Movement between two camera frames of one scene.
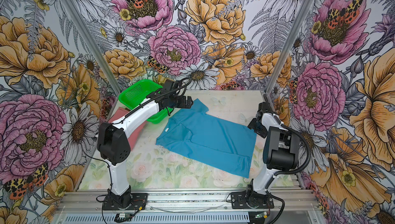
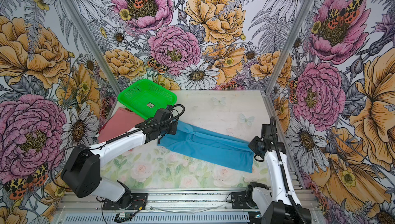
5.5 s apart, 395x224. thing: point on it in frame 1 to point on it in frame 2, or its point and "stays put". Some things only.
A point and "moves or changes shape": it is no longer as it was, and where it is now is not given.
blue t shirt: [193, 131] moves or changes shape
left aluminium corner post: [86, 35] stays put
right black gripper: [263, 134] to [252, 146]
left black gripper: [182, 105] to [173, 131]
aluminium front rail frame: [185, 206] stays put
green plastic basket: [132, 95] stays put
